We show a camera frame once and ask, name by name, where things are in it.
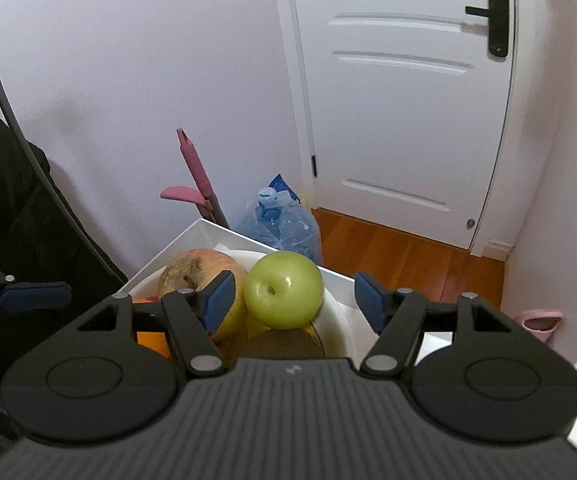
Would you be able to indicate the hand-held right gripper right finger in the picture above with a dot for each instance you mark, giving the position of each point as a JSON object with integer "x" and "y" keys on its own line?
{"x": 368, "y": 300}

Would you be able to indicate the brownish bruised apple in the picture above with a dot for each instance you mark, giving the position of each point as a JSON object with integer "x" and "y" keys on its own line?
{"x": 188, "y": 270}

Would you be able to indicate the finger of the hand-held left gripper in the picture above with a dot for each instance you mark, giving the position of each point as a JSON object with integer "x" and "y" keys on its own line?
{"x": 33, "y": 296}

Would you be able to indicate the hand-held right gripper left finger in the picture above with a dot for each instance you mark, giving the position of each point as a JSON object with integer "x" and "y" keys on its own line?
{"x": 218, "y": 300}

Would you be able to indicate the green apple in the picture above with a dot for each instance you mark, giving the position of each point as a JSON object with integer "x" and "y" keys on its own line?
{"x": 283, "y": 290}

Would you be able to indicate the clear blue water bottle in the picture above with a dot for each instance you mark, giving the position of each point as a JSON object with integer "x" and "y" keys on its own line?
{"x": 288, "y": 230}

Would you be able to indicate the large orange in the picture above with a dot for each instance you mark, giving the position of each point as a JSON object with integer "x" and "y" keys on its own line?
{"x": 151, "y": 342}

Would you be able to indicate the blue packet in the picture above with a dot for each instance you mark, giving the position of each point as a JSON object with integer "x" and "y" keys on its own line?
{"x": 281, "y": 182}

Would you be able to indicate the white panelled door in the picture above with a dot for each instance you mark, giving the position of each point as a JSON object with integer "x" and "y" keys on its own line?
{"x": 393, "y": 125}

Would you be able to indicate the white tray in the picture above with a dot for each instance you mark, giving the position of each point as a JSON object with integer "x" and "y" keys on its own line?
{"x": 188, "y": 240}

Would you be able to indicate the yellow banana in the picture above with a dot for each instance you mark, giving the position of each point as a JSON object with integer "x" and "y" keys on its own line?
{"x": 315, "y": 332}

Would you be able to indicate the cream bowl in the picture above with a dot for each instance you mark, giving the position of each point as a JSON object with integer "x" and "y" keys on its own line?
{"x": 341, "y": 332}

